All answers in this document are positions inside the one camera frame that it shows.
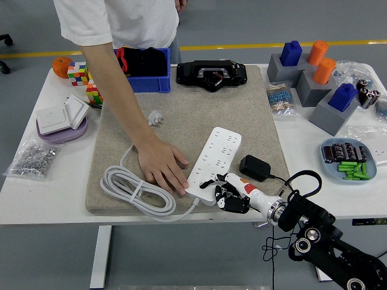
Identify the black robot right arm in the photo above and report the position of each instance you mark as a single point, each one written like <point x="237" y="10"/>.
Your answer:
<point x="317" y="211"/>

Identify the black plug adapter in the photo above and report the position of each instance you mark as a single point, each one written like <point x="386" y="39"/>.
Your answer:
<point x="254" y="167"/>

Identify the black and red fabric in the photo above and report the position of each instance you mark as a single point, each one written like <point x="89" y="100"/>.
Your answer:
<point x="145" y="62"/>

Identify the purple tray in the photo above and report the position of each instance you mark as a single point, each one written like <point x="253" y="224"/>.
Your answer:
<point x="62" y="138"/>

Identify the blue plastic bin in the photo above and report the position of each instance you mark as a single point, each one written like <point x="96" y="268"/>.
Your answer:
<point x="151" y="84"/>

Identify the orange cylinder peg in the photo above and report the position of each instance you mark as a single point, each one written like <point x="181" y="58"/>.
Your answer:
<point x="324" y="72"/>
<point x="317" y="53"/>

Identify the blue block peg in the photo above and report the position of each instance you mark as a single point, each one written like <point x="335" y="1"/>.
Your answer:
<point x="343" y="97"/>
<point x="291" y="55"/>

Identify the white table leg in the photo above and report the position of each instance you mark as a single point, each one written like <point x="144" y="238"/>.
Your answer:
<point x="101" y="256"/>
<point x="321" y="275"/>

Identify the white three-pin wall plug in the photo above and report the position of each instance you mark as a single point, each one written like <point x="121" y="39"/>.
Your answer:
<point x="154" y="117"/>

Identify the black office chair base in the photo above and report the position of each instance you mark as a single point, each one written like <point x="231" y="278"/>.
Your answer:
<point x="6" y="40"/>

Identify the white power strip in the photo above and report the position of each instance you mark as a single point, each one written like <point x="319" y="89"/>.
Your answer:
<point x="217" y="148"/>

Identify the person's left hand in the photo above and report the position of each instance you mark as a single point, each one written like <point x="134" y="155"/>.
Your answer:
<point x="181" y="4"/>

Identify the clear plastic bag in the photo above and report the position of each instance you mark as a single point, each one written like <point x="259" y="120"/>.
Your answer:
<point x="372" y="136"/>

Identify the white wall switch panel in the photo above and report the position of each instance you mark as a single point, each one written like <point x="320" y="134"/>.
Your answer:
<point x="53" y="120"/>
<point x="76" y="110"/>

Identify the multicolour puzzle cube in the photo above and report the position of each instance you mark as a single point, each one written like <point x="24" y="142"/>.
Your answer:
<point x="93" y="93"/>
<point x="77" y="74"/>

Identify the bag of resistors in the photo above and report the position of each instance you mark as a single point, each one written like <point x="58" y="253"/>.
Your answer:
<point x="281" y="99"/>

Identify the small dark hand tool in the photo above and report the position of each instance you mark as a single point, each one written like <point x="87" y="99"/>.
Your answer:
<point x="95" y="106"/>

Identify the orange fruit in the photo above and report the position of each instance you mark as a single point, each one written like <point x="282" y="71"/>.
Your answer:
<point x="60" y="68"/>

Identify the clear bag of blue parts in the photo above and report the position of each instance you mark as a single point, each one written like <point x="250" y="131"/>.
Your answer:
<point x="382" y="108"/>
<point x="349" y="72"/>

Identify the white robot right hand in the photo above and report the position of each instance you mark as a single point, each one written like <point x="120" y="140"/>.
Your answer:
<point x="251" y="193"/>

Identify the person's right hand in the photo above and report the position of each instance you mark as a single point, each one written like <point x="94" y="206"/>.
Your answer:
<point x="160" y="163"/>

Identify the black device housing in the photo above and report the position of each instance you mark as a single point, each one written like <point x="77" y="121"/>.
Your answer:
<point x="189" y="75"/>

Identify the person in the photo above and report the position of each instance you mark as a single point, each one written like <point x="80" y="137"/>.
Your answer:
<point x="136" y="21"/>

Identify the bag of metal nuts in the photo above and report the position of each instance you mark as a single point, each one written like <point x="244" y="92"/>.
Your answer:
<point x="32" y="159"/>

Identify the bundle of dark capacitors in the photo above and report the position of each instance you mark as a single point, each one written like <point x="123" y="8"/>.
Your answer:
<point x="368" y="94"/>

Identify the light blue plate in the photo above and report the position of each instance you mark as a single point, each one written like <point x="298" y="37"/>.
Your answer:
<point x="331" y="170"/>

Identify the grey block holder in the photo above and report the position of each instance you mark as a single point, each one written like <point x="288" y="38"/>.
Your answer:
<point x="309" y="93"/>
<point x="277" y="75"/>
<point x="326" y="118"/>

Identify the grey-brown mat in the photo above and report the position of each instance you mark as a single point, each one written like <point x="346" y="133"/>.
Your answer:
<point x="196" y="108"/>

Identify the black desk control panel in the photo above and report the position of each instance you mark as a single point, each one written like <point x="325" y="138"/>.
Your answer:
<point x="369" y="222"/>

